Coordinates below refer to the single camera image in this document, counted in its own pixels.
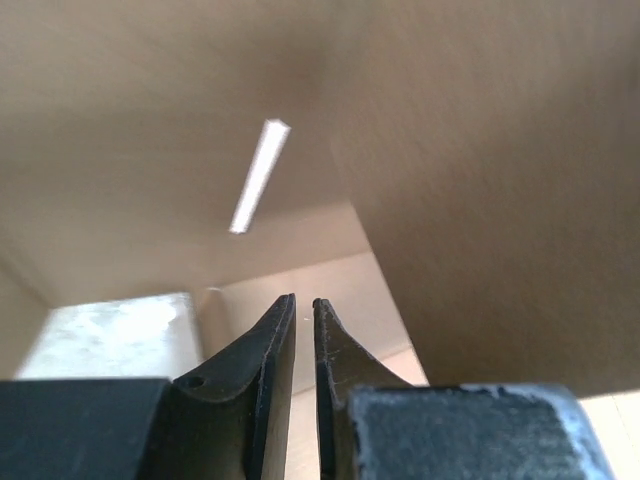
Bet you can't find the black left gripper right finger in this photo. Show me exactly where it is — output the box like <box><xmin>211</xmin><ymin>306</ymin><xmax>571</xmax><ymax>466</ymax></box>
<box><xmin>313</xmin><ymin>299</ymin><xmax>614</xmax><ymax>479</ymax></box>

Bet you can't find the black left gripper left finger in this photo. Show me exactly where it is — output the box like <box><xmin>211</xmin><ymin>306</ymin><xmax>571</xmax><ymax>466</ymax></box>
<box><xmin>1</xmin><ymin>294</ymin><xmax>296</xmax><ymax>479</ymax></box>

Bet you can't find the brown cardboard box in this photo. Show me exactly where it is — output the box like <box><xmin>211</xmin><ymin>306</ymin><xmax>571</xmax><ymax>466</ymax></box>
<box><xmin>0</xmin><ymin>0</ymin><xmax>640</xmax><ymax>480</ymax></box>

